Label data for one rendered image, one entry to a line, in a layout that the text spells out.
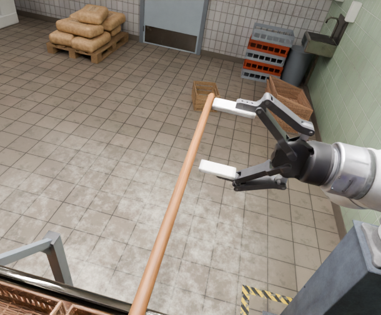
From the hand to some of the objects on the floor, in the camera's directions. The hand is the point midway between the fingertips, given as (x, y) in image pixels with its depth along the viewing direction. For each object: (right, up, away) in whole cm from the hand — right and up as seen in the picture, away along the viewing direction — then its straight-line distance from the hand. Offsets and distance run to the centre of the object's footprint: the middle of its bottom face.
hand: (212, 138), depth 50 cm
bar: (-55, -109, +93) cm, 153 cm away
